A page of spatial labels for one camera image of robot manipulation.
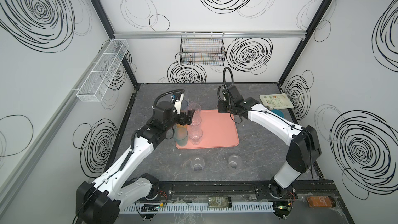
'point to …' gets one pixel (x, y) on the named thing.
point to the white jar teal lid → (279, 112)
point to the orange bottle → (321, 201)
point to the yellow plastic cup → (181, 127)
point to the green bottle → (219, 201)
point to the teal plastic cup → (180, 134)
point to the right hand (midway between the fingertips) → (218, 105)
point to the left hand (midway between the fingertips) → (187, 108)
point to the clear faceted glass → (192, 106)
